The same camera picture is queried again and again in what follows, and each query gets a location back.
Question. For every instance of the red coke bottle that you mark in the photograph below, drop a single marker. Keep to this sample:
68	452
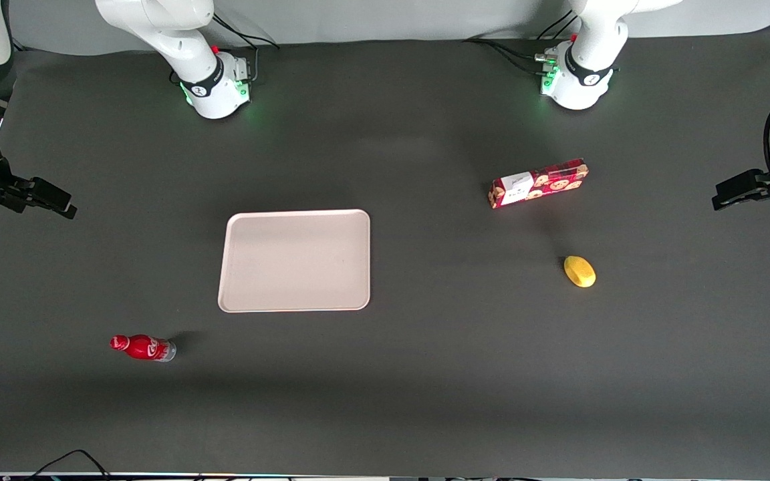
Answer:
144	348

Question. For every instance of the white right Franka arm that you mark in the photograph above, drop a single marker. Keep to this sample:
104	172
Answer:
191	47

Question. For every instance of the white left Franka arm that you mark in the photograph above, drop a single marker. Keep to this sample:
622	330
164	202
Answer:
592	47

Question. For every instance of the beige rectangular plastic tray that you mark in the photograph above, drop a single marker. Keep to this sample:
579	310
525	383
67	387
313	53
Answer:
295	260

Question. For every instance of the yellow lemon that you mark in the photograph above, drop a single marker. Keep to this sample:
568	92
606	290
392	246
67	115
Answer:
579	271

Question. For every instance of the red cookie box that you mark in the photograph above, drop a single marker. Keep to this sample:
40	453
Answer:
537	184

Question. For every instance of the dark grey table cover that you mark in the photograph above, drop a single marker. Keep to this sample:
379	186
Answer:
425	374

